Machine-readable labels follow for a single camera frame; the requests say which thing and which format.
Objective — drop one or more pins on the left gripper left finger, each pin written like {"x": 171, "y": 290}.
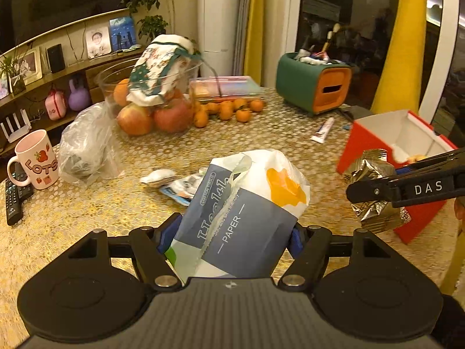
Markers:
{"x": 149, "y": 246}

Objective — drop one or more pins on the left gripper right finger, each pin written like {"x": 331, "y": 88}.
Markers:
{"x": 309, "y": 248}

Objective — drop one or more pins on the white blue sachet packet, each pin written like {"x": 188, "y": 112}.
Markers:
{"x": 183, "y": 190}

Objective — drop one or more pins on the white plush keychain toy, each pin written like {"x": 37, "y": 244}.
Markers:
{"x": 159, "y": 178}

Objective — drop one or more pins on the silver foil packet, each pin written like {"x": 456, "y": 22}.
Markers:
{"x": 366, "y": 191}

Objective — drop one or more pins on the white blue tissue paper pack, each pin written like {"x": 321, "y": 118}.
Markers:
{"x": 240, "y": 218}

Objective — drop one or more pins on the red cardboard box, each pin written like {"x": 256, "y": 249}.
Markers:
{"x": 402, "y": 133}

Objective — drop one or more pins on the small white cream tube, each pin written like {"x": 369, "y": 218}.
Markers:
{"x": 321, "y": 134}

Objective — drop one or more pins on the clear crumpled plastic bag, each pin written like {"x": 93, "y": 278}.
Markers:
{"x": 88, "y": 148}

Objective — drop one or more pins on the left red apple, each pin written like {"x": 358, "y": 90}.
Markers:
{"x": 135, "y": 120}

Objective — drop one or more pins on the red apple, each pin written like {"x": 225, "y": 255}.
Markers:
{"x": 175, "y": 117}
{"x": 135, "y": 120}

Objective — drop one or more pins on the right red apple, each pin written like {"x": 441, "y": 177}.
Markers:
{"x": 175, "y": 117}

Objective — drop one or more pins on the mandarin orange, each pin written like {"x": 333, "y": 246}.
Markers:
{"x": 256, "y": 105}
{"x": 226, "y": 110}
{"x": 201, "y": 119}
{"x": 243, "y": 115}

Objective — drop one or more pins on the black remote control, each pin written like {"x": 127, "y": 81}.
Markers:
{"x": 15, "y": 196}

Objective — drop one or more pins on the pink strawberry mug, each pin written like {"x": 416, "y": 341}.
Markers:
{"x": 35, "y": 154}

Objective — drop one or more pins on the green orange tissue box organizer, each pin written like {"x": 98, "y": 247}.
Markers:
{"x": 313, "y": 88}

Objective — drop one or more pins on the clear glass fruit bowl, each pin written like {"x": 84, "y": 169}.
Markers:
{"x": 112, "y": 75}

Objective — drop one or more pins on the purple kettlebell ornament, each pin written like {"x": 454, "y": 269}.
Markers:
{"x": 79, "y": 98}

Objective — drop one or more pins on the pastel plastic storage case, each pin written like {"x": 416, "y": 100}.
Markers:
{"x": 222, "y": 88}

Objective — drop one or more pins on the pink small bag ornament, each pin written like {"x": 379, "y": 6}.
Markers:
{"x": 55, "y": 104}

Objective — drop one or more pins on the white wifi router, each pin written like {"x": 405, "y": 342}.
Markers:
{"x": 16, "y": 126}

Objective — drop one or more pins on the floral cloth bag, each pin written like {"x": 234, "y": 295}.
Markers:
{"x": 167, "y": 62}

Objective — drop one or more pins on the black small speaker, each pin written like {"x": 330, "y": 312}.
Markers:
{"x": 56, "y": 58}

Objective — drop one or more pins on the blue picture card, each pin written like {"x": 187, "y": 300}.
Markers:
{"x": 122, "y": 33}

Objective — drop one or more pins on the wooden framed photo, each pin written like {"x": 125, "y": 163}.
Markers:
{"x": 29, "y": 66}

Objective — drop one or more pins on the white standing air conditioner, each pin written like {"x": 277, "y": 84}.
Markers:
{"x": 217, "y": 27}

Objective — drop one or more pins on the portrait photo frame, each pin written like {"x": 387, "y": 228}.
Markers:
{"x": 98, "y": 42}

